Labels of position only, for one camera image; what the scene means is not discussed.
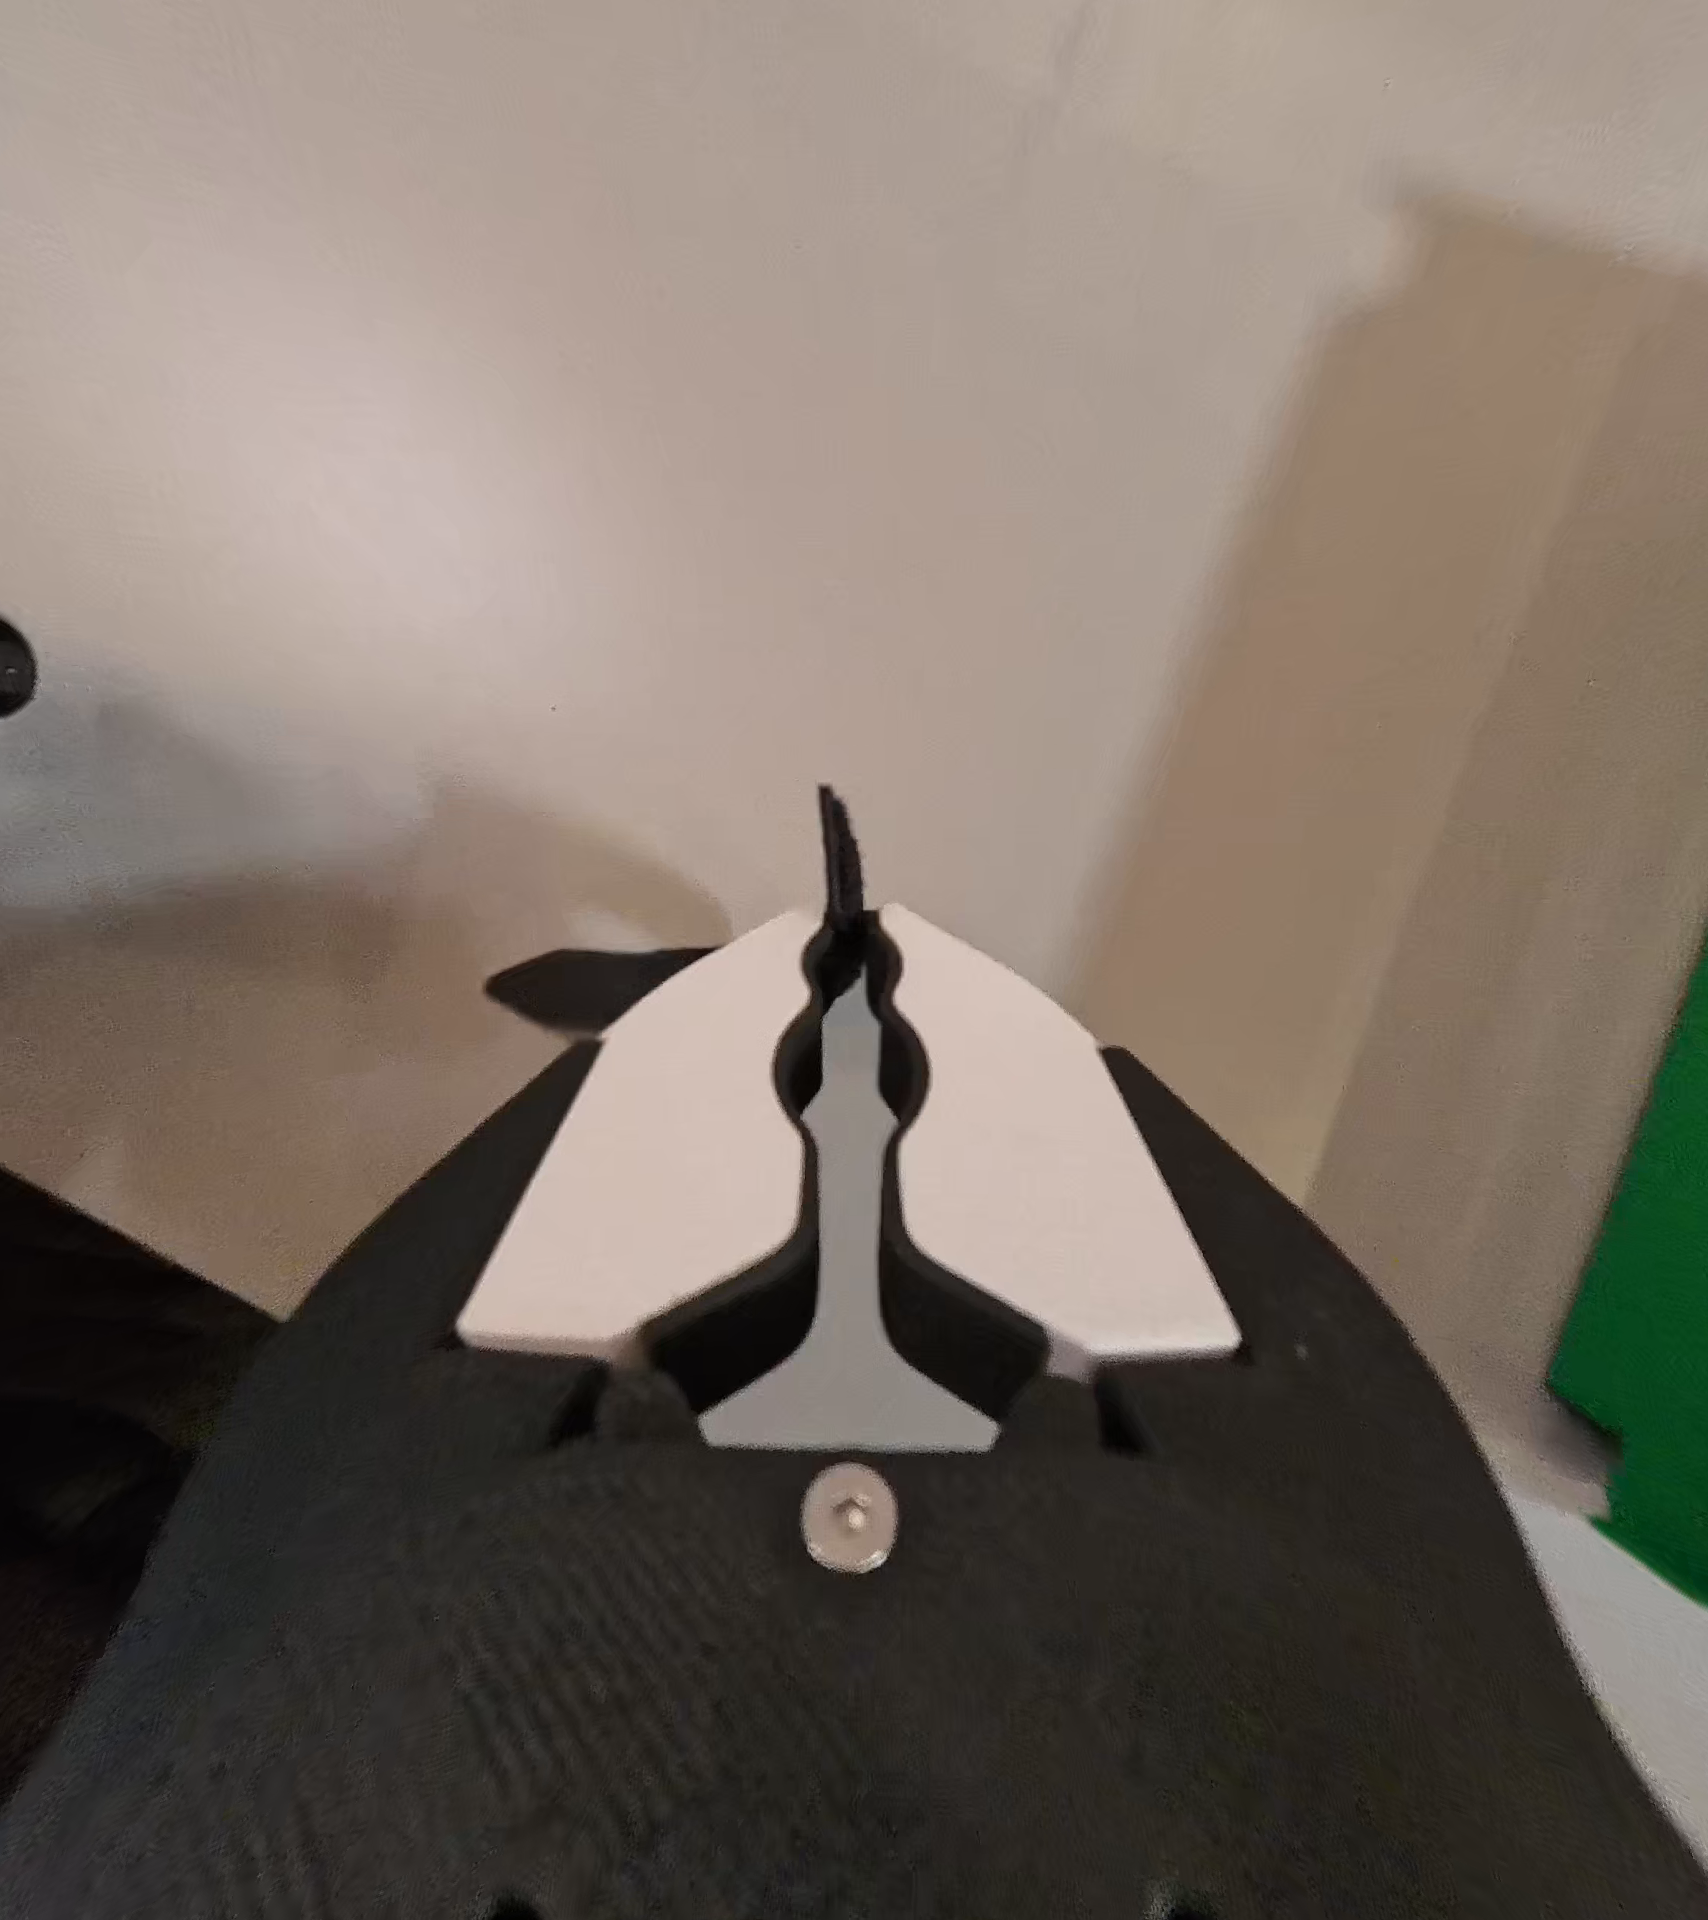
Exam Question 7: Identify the green plastic crate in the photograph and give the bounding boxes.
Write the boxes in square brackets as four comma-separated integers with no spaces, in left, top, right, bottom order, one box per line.
[1543,637,1708,1658]

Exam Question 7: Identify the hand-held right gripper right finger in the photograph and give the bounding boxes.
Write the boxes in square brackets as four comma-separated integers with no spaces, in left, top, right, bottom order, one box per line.
[848,898,1240,1385]

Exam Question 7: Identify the black hook-and-loop strap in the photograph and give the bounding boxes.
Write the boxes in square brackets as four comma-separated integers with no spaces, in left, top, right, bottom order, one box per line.
[486,786,884,1042]

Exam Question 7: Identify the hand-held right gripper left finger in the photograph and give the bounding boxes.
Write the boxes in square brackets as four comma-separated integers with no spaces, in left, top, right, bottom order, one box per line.
[458,910,828,1378]

